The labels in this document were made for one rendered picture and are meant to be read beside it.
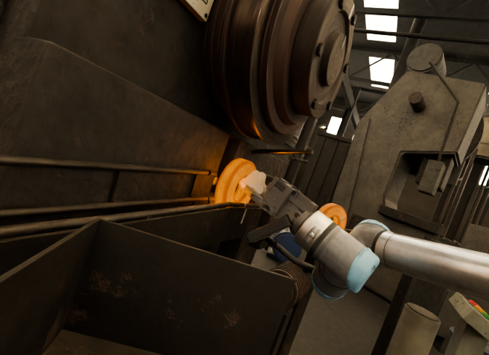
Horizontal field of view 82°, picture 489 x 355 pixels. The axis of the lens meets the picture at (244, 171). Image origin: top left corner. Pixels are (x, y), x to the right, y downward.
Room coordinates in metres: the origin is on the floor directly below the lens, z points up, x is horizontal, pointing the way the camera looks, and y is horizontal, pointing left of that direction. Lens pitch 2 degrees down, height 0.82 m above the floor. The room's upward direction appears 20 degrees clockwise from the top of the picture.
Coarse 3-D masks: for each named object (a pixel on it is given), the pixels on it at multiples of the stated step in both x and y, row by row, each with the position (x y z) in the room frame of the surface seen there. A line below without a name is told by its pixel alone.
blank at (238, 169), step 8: (240, 160) 0.71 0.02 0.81; (232, 168) 0.68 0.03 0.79; (240, 168) 0.69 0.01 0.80; (248, 168) 0.73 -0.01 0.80; (224, 176) 0.68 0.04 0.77; (232, 176) 0.67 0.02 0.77; (240, 176) 0.70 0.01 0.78; (224, 184) 0.67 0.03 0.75; (232, 184) 0.68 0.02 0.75; (216, 192) 0.68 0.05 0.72; (224, 192) 0.67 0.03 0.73; (232, 192) 0.69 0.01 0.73; (240, 192) 0.77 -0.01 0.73; (216, 200) 0.68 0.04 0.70; (224, 200) 0.67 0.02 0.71; (232, 200) 0.70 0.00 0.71; (240, 200) 0.74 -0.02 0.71; (248, 200) 0.79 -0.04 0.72
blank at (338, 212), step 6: (330, 204) 1.07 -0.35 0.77; (336, 204) 1.08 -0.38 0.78; (324, 210) 1.05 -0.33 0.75; (330, 210) 1.06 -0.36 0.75; (336, 210) 1.07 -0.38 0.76; (342, 210) 1.09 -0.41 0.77; (330, 216) 1.06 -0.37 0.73; (336, 216) 1.08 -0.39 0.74; (342, 216) 1.10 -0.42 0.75; (336, 222) 1.11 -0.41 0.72; (342, 222) 1.10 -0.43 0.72
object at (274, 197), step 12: (276, 180) 0.66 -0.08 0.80; (276, 192) 0.66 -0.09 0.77; (288, 192) 0.64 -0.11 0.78; (300, 192) 0.68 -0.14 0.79; (276, 204) 0.65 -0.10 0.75; (288, 204) 0.66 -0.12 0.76; (300, 204) 0.64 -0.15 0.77; (312, 204) 0.63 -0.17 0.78; (276, 216) 0.66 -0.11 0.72; (300, 216) 0.62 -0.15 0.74
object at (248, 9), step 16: (240, 0) 0.55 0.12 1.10; (256, 0) 0.53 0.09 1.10; (272, 0) 0.54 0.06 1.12; (240, 16) 0.54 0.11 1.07; (256, 16) 0.52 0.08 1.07; (240, 32) 0.55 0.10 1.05; (256, 32) 0.53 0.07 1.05; (240, 48) 0.55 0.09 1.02; (256, 48) 0.54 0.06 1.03; (240, 64) 0.56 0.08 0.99; (256, 64) 0.56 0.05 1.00; (240, 80) 0.58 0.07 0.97; (256, 80) 0.58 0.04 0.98; (240, 96) 0.61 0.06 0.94; (256, 96) 0.60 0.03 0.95; (240, 112) 0.64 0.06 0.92; (256, 112) 0.62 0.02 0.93; (256, 128) 0.65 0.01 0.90; (272, 144) 0.74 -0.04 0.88
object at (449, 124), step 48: (432, 48) 3.07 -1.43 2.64; (384, 96) 3.21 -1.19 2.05; (432, 96) 2.91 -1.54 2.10; (480, 96) 2.68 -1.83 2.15; (384, 144) 3.09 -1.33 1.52; (432, 144) 2.81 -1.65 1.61; (336, 192) 3.30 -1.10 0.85; (384, 192) 2.99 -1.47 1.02; (432, 192) 2.55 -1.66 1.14; (384, 288) 2.77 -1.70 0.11
